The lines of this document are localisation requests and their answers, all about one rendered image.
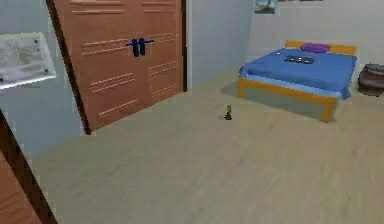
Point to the small green floor object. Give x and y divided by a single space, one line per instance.
228 112

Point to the purple pillow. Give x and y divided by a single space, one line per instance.
315 47

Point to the orange bed with blue cover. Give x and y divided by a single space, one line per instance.
300 73

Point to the pale framed wall picture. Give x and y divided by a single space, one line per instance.
23 60

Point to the black flat remote control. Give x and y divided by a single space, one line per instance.
299 59

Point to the teal framed wall picture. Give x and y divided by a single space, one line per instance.
265 5

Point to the brown wooden double door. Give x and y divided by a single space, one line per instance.
113 66

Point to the dark brown round stool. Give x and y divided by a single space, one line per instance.
371 80

